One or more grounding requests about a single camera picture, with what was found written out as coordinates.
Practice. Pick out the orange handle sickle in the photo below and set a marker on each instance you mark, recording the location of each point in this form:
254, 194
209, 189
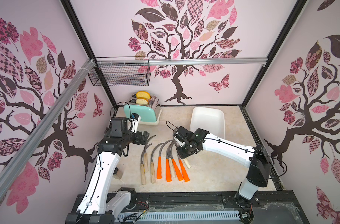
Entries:
159, 165
183, 170
168, 168
177, 171

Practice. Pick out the small jar with black lid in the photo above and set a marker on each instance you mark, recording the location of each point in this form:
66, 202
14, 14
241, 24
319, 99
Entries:
117, 174

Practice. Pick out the aluminium rail back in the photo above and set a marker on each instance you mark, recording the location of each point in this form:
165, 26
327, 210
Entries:
163, 62

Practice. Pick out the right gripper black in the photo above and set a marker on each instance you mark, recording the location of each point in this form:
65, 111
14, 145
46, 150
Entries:
180, 149

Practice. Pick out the pale bread slice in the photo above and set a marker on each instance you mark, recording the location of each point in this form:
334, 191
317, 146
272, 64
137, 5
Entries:
142, 101

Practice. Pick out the white storage box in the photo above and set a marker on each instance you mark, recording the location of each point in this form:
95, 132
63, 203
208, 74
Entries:
209, 119

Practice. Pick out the aluminium rail left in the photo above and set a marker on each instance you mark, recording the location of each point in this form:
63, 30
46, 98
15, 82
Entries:
22, 156

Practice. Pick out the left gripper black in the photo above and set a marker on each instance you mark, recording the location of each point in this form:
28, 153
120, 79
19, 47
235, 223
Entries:
143, 139

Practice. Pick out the mint green toaster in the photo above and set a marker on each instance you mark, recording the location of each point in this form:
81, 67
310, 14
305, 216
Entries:
150, 113

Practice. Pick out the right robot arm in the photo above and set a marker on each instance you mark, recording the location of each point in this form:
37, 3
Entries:
260, 171

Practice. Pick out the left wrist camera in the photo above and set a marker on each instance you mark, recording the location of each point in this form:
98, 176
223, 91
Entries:
135, 119

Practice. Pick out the black wire basket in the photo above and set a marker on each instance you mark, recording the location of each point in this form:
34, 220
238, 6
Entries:
121, 71

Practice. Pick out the yellow bread slice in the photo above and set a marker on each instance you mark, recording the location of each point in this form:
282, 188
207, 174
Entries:
143, 95

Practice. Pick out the white cable duct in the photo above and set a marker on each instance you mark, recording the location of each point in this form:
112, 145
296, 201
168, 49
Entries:
148, 216

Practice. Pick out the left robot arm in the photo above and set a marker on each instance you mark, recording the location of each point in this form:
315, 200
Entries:
94, 207

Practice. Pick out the aluminium rail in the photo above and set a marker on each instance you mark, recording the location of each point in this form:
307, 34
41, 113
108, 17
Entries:
163, 62
22, 156

